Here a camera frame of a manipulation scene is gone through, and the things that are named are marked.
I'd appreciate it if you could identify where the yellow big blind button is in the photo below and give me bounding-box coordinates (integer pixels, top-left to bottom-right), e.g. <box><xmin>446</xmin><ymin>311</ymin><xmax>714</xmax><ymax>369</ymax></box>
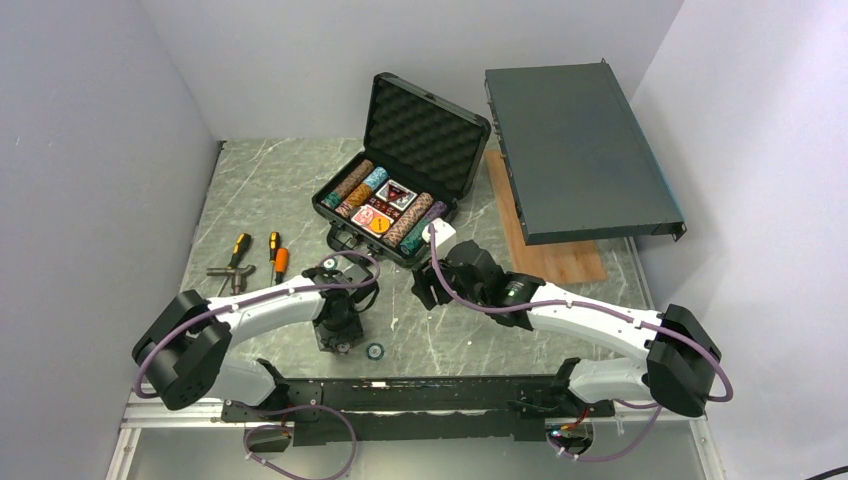
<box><xmin>369</xmin><ymin>216</ymin><xmax>392</xmax><ymax>235</ymax></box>

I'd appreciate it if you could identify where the red black all-in triangle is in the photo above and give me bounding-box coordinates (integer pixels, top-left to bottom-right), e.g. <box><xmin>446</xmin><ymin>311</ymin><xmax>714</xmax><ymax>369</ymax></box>
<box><xmin>380</xmin><ymin>181</ymin><xmax>414</xmax><ymax>210</ymax></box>

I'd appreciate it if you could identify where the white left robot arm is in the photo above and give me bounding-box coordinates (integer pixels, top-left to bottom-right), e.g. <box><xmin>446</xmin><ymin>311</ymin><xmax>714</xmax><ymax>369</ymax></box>
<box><xmin>131</xmin><ymin>265</ymin><xmax>378</xmax><ymax>420</ymax></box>

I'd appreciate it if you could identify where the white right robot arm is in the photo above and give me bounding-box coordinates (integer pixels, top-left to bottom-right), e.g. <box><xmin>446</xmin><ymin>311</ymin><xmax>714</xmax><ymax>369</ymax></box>
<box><xmin>412</xmin><ymin>241</ymin><xmax>734</xmax><ymax>417</ymax></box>

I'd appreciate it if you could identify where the black poker set case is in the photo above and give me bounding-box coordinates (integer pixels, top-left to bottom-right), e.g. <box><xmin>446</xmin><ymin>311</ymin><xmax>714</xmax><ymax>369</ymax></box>
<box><xmin>311</xmin><ymin>72</ymin><xmax>492</xmax><ymax>267</ymax></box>

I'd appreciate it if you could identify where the green chip stack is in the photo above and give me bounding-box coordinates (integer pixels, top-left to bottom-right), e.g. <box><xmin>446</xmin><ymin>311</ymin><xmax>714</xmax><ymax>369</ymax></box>
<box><xmin>398</xmin><ymin>224</ymin><xmax>426</xmax><ymax>256</ymax></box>

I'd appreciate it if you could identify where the brown blue chip row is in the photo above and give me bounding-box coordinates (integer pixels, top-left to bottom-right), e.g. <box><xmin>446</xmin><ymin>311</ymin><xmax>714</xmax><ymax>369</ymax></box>
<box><xmin>382</xmin><ymin>193</ymin><xmax>434</xmax><ymax>248</ymax></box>

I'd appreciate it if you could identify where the purple chip stack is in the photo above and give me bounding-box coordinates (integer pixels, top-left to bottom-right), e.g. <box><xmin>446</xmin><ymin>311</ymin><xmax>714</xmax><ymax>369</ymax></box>
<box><xmin>425</xmin><ymin>201</ymin><xmax>447</xmax><ymax>222</ymax></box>

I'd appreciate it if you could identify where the red playing card deck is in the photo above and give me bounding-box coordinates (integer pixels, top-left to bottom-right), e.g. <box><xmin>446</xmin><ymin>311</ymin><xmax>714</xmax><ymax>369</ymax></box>
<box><xmin>351</xmin><ymin>205</ymin><xmax>387</xmax><ymax>238</ymax></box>

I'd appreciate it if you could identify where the blue playing card deck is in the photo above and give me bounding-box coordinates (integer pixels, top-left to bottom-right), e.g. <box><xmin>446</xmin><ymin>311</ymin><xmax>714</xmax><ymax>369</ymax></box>
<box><xmin>376</xmin><ymin>179</ymin><xmax>418</xmax><ymax>212</ymax></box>

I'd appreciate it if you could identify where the wooden board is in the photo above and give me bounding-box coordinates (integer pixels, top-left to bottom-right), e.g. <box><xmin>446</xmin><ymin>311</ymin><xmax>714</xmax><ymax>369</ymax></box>
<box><xmin>483</xmin><ymin>150</ymin><xmax>607</xmax><ymax>284</ymax></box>

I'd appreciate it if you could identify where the red die in case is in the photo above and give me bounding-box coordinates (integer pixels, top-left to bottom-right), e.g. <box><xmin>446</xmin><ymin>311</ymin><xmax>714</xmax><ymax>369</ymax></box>
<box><xmin>367</xmin><ymin>196</ymin><xmax>403</xmax><ymax>221</ymax></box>

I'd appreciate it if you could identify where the orange yellow chip stack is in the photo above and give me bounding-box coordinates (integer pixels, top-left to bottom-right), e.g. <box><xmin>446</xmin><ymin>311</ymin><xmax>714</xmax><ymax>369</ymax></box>
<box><xmin>335</xmin><ymin>182</ymin><xmax>373</xmax><ymax>218</ymax></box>

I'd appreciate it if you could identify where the grey metal pipe fitting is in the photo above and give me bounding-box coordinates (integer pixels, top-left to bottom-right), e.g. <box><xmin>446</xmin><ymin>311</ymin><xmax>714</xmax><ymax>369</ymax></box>
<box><xmin>205</xmin><ymin>265</ymin><xmax>256</xmax><ymax>296</ymax></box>

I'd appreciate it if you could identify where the light blue chip stack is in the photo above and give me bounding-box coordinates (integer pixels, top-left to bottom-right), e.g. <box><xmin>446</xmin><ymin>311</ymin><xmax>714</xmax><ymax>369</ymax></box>
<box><xmin>363</xmin><ymin>167</ymin><xmax>389</xmax><ymax>191</ymax></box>

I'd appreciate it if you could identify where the brown grey chip row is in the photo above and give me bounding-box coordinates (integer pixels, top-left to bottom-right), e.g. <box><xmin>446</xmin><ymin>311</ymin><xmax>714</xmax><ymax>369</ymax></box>
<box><xmin>322</xmin><ymin>160</ymin><xmax>375</xmax><ymax>209</ymax></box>

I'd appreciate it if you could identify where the dark teal rack server box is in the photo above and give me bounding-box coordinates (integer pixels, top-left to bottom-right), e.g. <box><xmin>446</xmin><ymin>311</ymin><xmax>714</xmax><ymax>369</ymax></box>
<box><xmin>485</xmin><ymin>61</ymin><xmax>687</xmax><ymax>245</ymax></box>

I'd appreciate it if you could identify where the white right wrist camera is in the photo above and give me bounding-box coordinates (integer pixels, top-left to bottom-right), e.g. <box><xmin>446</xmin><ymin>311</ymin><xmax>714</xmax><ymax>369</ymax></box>
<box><xmin>421</xmin><ymin>218</ymin><xmax>456</xmax><ymax>249</ymax></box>

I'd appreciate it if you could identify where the orange black handled screwdriver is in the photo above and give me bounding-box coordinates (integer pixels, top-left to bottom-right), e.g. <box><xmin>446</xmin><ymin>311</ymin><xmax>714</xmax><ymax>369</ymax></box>
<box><xmin>269</xmin><ymin>231</ymin><xmax>289</xmax><ymax>286</ymax></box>

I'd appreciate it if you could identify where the black yellow handled screwdriver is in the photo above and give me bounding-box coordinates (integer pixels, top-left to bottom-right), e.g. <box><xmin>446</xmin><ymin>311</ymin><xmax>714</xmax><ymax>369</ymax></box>
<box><xmin>225</xmin><ymin>233</ymin><xmax>253</xmax><ymax>268</ymax></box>

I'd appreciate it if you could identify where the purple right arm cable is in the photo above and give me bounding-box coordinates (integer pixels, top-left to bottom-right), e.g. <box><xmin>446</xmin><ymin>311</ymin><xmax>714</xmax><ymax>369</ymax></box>
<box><xmin>427</xmin><ymin>223</ymin><xmax>735</xmax><ymax>464</ymax></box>

